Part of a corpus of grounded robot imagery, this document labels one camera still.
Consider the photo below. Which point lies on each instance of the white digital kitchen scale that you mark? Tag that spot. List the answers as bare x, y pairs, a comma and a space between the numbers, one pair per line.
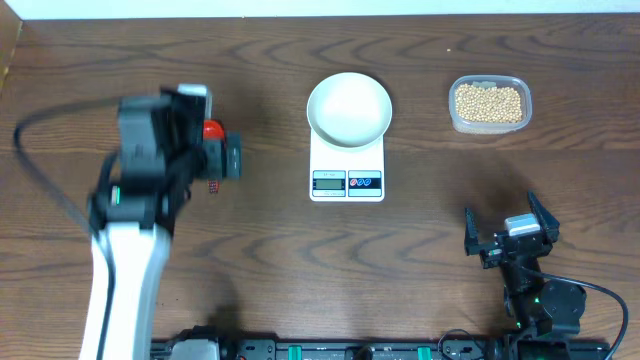
346, 174

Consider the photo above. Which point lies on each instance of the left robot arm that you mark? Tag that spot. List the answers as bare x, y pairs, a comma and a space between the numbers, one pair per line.
132, 227

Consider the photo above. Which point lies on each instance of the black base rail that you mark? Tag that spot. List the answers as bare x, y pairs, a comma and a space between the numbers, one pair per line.
204, 342

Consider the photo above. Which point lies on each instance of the yellow soybeans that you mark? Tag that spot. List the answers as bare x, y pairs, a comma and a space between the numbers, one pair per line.
488, 105

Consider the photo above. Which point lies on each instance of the white round bowl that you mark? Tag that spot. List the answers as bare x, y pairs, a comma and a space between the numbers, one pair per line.
349, 110

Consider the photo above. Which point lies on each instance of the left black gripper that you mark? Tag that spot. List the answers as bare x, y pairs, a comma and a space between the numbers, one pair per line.
232, 151

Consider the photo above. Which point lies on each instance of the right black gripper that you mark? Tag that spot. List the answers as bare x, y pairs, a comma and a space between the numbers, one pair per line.
491, 254

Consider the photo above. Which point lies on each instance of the red plastic measuring scoop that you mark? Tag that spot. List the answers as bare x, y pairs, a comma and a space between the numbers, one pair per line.
213, 130

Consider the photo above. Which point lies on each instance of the clear plastic container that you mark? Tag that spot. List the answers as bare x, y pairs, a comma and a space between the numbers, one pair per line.
487, 81

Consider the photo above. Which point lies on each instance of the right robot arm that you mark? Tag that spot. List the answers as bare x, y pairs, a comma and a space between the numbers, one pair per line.
547, 312

